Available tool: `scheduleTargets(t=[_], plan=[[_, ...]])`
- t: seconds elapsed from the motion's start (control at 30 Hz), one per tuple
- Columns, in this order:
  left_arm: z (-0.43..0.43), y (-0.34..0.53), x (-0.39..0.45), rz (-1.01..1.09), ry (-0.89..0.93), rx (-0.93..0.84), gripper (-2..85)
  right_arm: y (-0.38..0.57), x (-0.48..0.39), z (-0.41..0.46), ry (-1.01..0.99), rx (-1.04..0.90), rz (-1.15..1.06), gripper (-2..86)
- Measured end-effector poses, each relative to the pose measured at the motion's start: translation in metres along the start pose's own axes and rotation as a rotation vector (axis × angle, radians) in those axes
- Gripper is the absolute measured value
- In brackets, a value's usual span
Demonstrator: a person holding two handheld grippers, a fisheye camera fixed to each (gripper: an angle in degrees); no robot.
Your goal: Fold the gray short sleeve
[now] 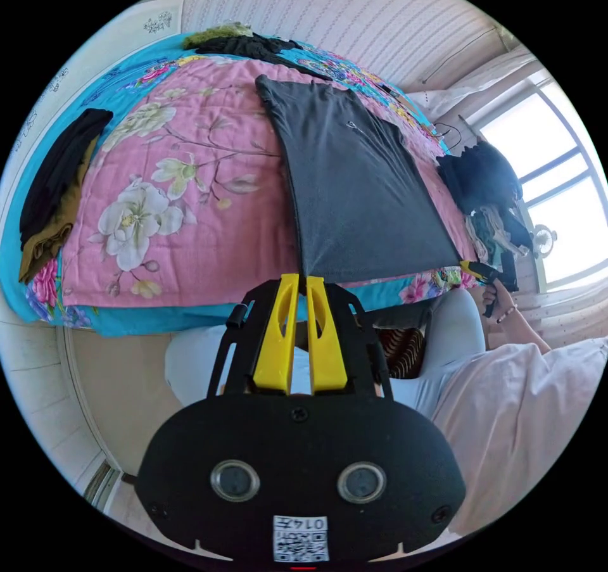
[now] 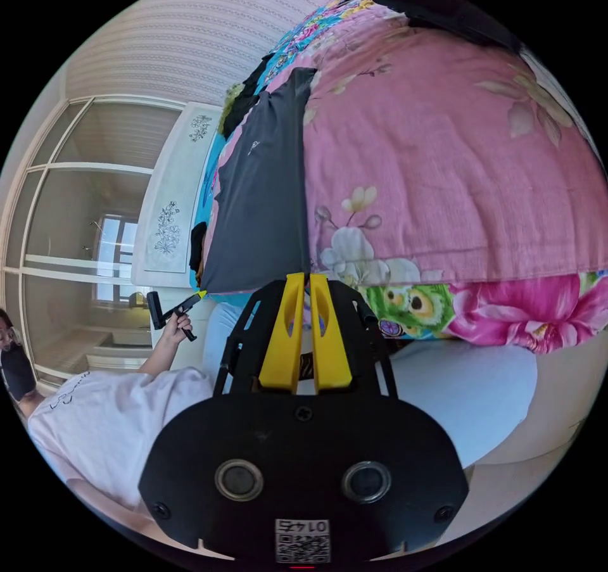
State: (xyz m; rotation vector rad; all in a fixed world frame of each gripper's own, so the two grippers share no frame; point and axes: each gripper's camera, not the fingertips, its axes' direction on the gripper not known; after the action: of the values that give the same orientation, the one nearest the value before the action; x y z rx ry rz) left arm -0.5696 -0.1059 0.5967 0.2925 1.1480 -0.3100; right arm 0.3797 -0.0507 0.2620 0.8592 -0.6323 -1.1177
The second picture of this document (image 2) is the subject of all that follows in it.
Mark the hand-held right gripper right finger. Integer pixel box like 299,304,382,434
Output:
309,274,354,390

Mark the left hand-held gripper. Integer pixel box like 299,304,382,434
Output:
172,289,209,343

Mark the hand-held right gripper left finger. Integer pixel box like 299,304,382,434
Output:
258,272,305,390

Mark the gray short sleeve shirt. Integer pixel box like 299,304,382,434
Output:
201,67,318,295

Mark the person's left forearm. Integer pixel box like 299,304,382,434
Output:
137,336,181,376

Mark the person's right forearm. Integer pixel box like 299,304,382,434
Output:
64,478,162,537

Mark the person's left hand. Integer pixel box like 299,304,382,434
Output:
160,314,194,346

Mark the white headboard with flower print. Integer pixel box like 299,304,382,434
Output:
130,101,225,289

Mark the person's body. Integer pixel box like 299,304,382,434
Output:
0,302,538,511

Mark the pile of clothes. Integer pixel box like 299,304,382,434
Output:
219,53,276,141

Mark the bed with pink floral quilt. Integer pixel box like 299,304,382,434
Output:
189,0,608,355

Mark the large black garment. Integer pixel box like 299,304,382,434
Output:
358,0,524,55

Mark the window with white frame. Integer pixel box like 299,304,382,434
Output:
0,96,187,388

